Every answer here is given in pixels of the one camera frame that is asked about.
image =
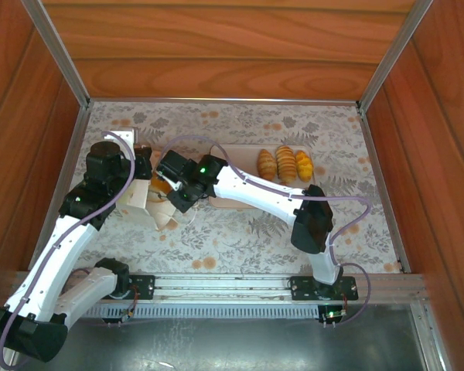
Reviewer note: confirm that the printed white paper bag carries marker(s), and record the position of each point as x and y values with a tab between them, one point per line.
139	197

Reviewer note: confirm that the fake croissant bread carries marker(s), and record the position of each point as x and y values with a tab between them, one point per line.
267	165

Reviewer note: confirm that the striped fake bread roll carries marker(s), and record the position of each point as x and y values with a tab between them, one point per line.
286	164

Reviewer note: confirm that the yellow fake bread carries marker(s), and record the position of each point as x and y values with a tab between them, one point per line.
304	166

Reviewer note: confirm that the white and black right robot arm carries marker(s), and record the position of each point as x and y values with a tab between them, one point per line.
255	193

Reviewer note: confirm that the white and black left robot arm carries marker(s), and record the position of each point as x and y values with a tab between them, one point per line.
58	255

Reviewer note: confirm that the floral patterned tablecloth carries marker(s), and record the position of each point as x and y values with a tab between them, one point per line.
216	239

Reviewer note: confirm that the small circuit board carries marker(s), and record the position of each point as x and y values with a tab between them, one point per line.
127	316
332	314

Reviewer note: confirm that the grey metal sheet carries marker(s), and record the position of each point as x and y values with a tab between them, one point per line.
232	344

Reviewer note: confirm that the aluminium side frame rail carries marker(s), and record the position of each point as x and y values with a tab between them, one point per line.
386	201
72	150

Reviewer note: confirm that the long aluminium frame rail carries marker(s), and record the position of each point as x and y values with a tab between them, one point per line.
224	101

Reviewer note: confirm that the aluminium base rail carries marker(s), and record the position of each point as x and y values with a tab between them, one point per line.
224	288

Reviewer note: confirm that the aluminium frame post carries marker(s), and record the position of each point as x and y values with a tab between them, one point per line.
394	54
58	54

